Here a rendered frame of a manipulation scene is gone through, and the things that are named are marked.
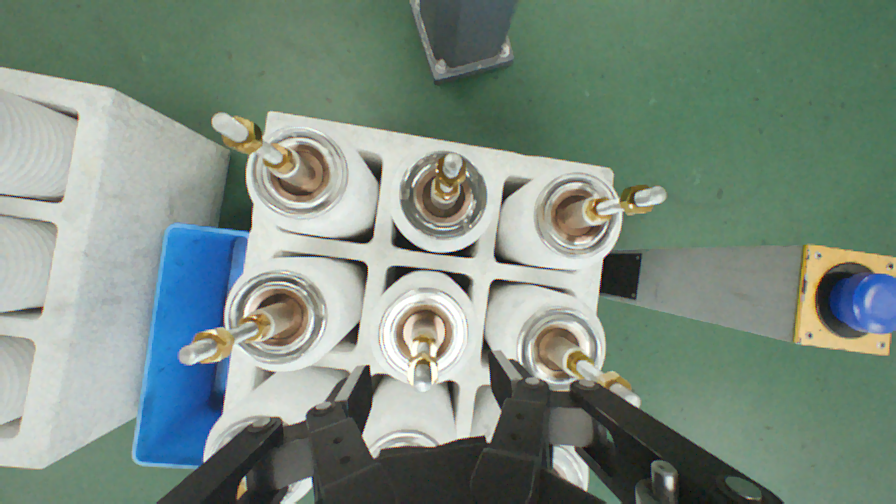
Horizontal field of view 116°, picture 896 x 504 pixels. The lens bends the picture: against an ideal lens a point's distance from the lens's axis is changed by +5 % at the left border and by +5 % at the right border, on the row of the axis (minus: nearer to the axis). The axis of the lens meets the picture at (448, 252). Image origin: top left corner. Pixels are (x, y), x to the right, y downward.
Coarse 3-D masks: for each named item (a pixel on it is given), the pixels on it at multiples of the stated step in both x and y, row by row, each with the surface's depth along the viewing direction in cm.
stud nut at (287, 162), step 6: (276, 144) 19; (282, 150) 19; (288, 150) 19; (282, 156) 19; (288, 156) 19; (264, 162) 19; (270, 162) 19; (282, 162) 19; (288, 162) 19; (270, 168) 19; (276, 168) 19; (282, 168) 19; (288, 168) 20
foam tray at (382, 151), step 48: (384, 144) 31; (432, 144) 31; (384, 192) 31; (288, 240) 30; (336, 240) 41; (384, 240) 31; (480, 240) 31; (384, 288) 32; (480, 288) 31; (576, 288) 32; (480, 336) 31; (240, 384) 29; (480, 384) 31
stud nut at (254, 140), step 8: (240, 120) 15; (248, 120) 15; (248, 128) 15; (256, 128) 16; (224, 136) 15; (248, 136) 15; (256, 136) 16; (232, 144) 15; (240, 144) 15; (248, 144) 15; (256, 144) 16; (248, 152) 16
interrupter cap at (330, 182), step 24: (288, 144) 23; (312, 144) 23; (336, 144) 23; (264, 168) 23; (336, 168) 23; (264, 192) 23; (288, 192) 23; (312, 192) 23; (336, 192) 23; (288, 216) 23; (312, 216) 23
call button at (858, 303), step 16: (848, 288) 19; (864, 288) 18; (880, 288) 18; (832, 304) 19; (848, 304) 18; (864, 304) 18; (880, 304) 18; (848, 320) 19; (864, 320) 18; (880, 320) 18
